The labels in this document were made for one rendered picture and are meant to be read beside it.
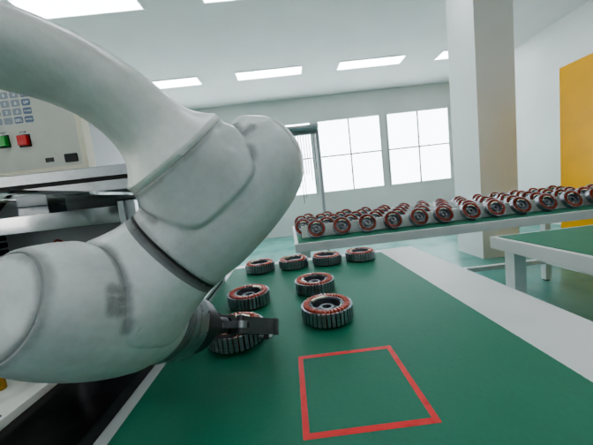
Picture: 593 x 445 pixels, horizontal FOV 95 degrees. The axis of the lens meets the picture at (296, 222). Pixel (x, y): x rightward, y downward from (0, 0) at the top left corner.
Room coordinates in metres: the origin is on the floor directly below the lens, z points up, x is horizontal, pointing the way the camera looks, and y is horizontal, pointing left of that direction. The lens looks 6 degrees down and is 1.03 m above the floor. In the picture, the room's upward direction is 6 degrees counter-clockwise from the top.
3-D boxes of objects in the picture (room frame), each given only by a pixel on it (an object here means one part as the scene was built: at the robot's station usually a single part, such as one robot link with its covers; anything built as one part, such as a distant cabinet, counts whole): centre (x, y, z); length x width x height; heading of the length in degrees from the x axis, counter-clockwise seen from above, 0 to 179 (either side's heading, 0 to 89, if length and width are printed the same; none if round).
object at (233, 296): (0.71, 0.15, 0.77); 0.11 x 0.11 x 0.04
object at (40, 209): (0.56, 0.51, 1.05); 0.06 x 0.04 x 0.04; 91
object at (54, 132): (0.71, 0.60, 1.22); 0.44 x 0.39 x 0.20; 91
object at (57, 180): (0.71, 0.61, 1.09); 0.68 x 0.44 x 0.05; 91
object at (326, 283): (0.75, -0.03, 0.77); 0.11 x 0.11 x 0.04
